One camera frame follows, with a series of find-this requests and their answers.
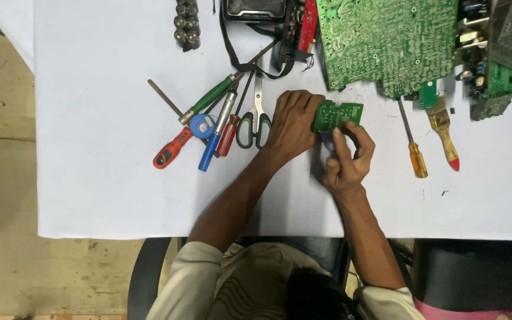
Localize small green circuit board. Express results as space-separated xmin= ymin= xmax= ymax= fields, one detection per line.
xmin=311 ymin=100 xmax=365 ymax=134

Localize black green handled scissors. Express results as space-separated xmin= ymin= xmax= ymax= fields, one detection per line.
xmin=236 ymin=58 xmax=273 ymax=150

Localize blue solder wick spool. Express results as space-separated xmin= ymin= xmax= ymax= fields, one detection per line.
xmin=189 ymin=113 xmax=217 ymax=140

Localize wooden red tipped paintbrush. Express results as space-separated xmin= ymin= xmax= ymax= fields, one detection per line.
xmin=425 ymin=95 xmax=460 ymax=172

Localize red circuit board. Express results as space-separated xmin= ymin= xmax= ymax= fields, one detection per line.
xmin=297 ymin=0 xmax=319 ymax=53

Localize person's left hand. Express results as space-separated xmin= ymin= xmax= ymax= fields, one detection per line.
xmin=264 ymin=90 xmax=326 ymax=163

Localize person's beige shirt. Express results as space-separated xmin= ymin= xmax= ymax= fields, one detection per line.
xmin=146 ymin=241 xmax=426 ymax=320

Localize green handled screwdriver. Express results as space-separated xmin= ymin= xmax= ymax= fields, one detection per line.
xmin=178 ymin=40 xmax=280 ymax=126

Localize pink cloth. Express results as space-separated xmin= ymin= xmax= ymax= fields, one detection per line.
xmin=413 ymin=297 xmax=512 ymax=320

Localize board section with capacitors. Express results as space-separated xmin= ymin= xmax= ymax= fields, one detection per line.
xmin=455 ymin=0 xmax=493 ymax=95

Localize orange handled screwdriver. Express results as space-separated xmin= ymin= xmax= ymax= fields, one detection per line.
xmin=152 ymin=73 xmax=245 ymax=170

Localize yellow handled screwdriver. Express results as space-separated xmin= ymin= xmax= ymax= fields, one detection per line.
xmin=396 ymin=97 xmax=429 ymax=179

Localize blue silver desoldering pump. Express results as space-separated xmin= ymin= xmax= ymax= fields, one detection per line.
xmin=198 ymin=89 xmax=239 ymax=172

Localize small blue tool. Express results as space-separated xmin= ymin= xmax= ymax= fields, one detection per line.
xmin=319 ymin=131 xmax=337 ymax=153

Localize black device with strap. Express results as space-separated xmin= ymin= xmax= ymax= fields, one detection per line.
xmin=219 ymin=0 xmax=315 ymax=81

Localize black padded seat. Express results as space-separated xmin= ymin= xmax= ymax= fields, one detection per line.
xmin=411 ymin=239 xmax=512 ymax=314

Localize red handled screwdriver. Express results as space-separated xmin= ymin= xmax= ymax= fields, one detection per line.
xmin=215 ymin=69 xmax=257 ymax=157

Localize pack of dark cylindrical cells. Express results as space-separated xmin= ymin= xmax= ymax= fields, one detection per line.
xmin=173 ymin=0 xmax=202 ymax=52

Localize person's right hand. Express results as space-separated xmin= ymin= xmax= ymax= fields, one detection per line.
xmin=319 ymin=120 xmax=376 ymax=196

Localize thin metal rod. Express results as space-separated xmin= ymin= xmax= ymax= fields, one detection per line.
xmin=147 ymin=79 xmax=220 ymax=158

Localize black electronic module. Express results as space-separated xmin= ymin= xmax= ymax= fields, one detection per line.
xmin=470 ymin=93 xmax=512 ymax=122

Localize tiny green daughter board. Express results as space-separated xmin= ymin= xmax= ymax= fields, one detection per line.
xmin=418 ymin=79 xmax=438 ymax=110

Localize large green circuit board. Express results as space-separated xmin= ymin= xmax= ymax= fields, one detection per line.
xmin=316 ymin=0 xmax=459 ymax=99

